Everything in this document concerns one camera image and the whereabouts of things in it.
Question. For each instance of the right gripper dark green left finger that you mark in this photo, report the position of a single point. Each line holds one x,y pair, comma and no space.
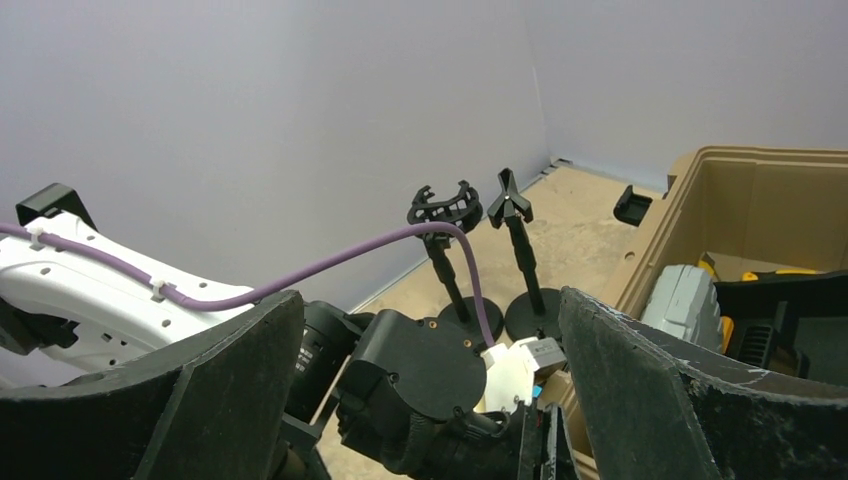
209,406

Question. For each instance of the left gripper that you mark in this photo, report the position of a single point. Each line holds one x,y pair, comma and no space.
529,443

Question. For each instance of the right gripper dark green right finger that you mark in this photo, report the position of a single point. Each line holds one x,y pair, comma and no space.
658,407

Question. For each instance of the black round-base mic stand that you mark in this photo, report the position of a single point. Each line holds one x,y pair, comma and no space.
536,311

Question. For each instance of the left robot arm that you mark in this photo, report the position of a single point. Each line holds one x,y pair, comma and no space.
81,299

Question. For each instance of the grey small parts case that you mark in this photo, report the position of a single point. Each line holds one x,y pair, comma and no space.
684,304

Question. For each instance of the yellow black tool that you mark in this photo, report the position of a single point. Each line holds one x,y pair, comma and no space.
707,263

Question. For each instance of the black toolbox tray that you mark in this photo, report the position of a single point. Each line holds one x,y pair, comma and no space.
796,325

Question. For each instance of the tan plastic toolbox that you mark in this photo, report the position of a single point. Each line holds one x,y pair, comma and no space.
749,209

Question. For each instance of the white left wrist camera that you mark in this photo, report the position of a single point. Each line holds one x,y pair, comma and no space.
513,372

